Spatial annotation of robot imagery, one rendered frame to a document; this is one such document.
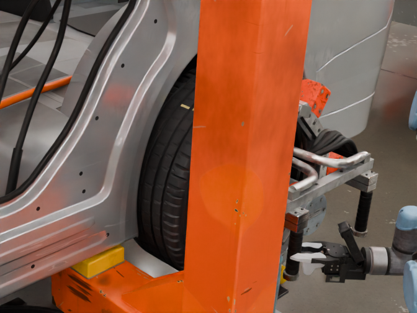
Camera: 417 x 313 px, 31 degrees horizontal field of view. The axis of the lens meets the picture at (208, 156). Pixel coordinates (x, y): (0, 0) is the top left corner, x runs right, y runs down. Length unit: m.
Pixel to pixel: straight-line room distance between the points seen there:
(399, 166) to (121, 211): 2.81
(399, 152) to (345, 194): 0.76
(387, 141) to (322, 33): 2.47
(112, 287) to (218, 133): 0.70
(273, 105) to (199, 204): 0.29
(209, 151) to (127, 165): 0.50
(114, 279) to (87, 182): 0.30
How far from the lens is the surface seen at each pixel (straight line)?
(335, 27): 2.63
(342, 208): 4.04
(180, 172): 2.01
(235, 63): 1.47
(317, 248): 2.03
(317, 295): 3.32
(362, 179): 2.20
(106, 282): 2.10
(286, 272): 2.03
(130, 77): 1.97
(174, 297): 1.86
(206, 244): 1.67
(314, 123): 2.27
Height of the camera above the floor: 1.88
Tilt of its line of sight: 25 degrees down
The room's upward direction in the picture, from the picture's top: 4 degrees clockwise
